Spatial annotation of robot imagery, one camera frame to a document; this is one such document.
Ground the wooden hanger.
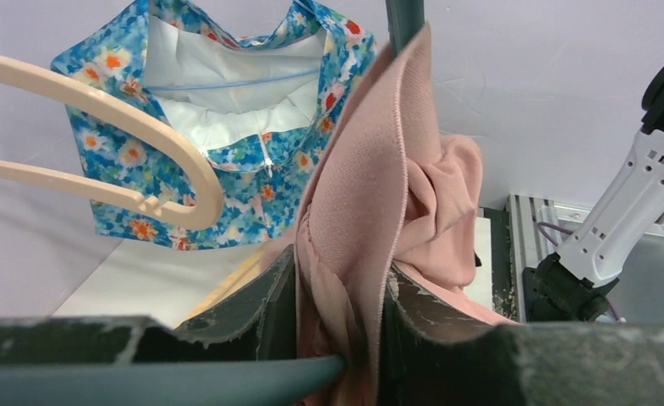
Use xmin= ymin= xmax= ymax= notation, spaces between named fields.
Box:
xmin=0 ymin=55 xmax=223 ymax=230

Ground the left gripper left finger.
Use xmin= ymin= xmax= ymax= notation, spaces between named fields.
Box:
xmin=0 ymin=246 xmax=296 ymax=366

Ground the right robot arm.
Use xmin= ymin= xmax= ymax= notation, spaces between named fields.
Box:
xmin=524 ymin=66 xmax=664 ymax=322

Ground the wooden clothes rack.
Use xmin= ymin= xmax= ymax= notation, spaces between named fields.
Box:
xmin=178 ymin=243 xmax=269 ymax=326

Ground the blue floral garment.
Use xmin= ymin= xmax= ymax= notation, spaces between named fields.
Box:
xmin=51 ymin=1 xmax=377 ymax=250

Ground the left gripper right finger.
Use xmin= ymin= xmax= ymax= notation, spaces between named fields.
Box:
xmin=379 ymin=268 xmax=664 ymax=405

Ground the pink garment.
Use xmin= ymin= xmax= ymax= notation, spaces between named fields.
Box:
xmin=258 ymin=22 xmax=515 ymax=406

